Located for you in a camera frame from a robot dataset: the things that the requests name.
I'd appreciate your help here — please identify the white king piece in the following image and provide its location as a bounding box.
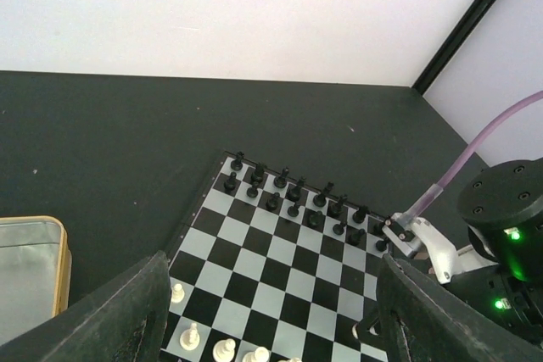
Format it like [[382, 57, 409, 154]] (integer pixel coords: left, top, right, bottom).
[[242, 347, 270, 362]]

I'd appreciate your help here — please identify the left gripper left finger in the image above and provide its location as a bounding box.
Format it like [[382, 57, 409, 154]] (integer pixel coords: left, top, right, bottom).
[[1, 251, 171, 361]]

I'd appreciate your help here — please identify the black pawn piece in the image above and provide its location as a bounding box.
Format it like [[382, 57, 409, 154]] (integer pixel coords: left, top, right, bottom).
[[223, 171, 238, 193]]

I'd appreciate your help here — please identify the black and white chessboard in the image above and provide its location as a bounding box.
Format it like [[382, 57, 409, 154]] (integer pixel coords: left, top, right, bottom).
[[160, 152, 387, 361]]

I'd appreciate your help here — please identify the black rook far corner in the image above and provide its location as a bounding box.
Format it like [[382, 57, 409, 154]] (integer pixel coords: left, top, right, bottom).
[[230, 152, 244, 171]]

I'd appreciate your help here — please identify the gold metal tin tray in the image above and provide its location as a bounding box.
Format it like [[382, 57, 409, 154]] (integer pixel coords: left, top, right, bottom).
[[1, 215, 72, 343]]

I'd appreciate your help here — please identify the white pawn piece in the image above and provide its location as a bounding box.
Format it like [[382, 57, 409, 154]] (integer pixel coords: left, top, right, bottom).
[[171, 283, 185, 304]]

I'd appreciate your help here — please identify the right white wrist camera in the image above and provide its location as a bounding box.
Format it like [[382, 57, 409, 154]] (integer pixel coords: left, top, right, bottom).
[[383, 213, 463, 285]]

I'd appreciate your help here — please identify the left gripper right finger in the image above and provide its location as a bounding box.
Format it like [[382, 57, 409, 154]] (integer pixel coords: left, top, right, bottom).
[[377, 254, 542, 361]]

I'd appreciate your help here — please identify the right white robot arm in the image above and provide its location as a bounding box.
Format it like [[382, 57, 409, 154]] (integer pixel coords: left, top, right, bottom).
[[445, 159, 542, 345]]

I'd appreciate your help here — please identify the white knight piece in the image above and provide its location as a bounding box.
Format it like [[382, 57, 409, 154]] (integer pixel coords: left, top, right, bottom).
[[179, 322, 200, 351]]

